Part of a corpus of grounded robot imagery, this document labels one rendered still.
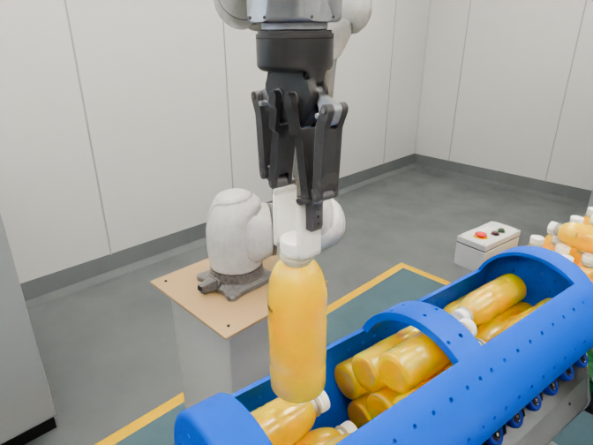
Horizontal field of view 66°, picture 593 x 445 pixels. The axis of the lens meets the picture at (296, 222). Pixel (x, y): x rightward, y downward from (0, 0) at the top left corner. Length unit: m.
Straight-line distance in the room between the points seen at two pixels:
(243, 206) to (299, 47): 0.83
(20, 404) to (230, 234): 1.41
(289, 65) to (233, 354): 0.97
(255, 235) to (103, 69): 2.34
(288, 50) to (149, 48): 3.11
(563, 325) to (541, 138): 4.66
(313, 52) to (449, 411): 0.56
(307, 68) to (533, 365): 0.70
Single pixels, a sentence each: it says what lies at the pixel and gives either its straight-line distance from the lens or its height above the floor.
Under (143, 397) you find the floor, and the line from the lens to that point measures 2.55.
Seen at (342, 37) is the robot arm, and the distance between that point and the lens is 1.02.
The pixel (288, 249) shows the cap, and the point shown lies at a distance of 0.51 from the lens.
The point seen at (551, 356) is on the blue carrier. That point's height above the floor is 1.13.
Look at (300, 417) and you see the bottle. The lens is 0.76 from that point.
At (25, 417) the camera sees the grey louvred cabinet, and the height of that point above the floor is 0.17.
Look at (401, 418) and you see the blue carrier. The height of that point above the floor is 1.19.
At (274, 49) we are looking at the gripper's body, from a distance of 0.44.
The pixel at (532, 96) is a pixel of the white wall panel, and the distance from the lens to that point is 5.61.
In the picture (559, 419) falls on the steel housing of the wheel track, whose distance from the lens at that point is 1.31.
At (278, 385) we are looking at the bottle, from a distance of 0.61.
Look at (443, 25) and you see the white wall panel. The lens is 6.03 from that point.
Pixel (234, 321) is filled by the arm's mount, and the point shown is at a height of 1.01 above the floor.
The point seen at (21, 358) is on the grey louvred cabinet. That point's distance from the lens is 2.25.
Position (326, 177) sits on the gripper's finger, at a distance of 0.45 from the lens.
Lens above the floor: 1.70
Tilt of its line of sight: 23 degrees down
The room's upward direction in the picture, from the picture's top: straight up
